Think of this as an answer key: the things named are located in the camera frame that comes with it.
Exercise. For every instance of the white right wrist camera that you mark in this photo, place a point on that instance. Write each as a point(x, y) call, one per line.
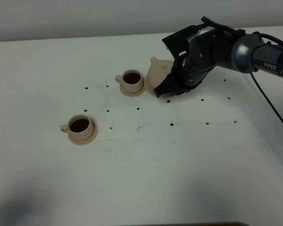
point(178, 42)

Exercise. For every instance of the far brown teacup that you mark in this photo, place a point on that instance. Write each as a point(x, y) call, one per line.
point(129, 76)

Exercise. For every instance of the brown ceramic teapot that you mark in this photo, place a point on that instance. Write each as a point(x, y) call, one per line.
point(158, 71)

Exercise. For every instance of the near brown cup saucer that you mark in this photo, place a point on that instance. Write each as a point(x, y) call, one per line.
point(86, 141)

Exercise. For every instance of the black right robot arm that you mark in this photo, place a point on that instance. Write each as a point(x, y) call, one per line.
point(197, 49)

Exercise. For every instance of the far brown cup saucer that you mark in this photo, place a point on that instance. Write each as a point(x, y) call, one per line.
point(132, 90)

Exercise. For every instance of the near brown teacup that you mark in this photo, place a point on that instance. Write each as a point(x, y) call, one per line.
point(79, 127)

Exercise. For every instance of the brown cup saucer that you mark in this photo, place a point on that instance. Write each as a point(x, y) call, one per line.
point(132, 90)
point(86, 141)

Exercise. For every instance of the brown teacup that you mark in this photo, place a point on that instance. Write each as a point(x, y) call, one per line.
point(79, 127)
point(129, 76)

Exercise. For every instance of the large brown teapot saucer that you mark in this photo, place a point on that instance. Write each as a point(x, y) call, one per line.
point(150, 90)

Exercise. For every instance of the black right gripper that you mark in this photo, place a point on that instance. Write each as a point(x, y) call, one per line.
point(188, 72)

